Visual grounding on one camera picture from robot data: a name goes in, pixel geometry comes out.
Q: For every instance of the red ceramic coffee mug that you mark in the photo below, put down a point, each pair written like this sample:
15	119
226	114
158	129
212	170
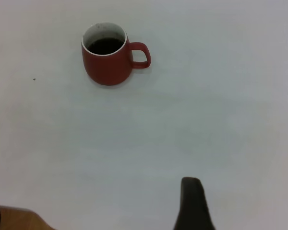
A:
105	69

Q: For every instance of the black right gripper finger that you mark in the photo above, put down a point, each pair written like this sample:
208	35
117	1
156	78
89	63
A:
194	208

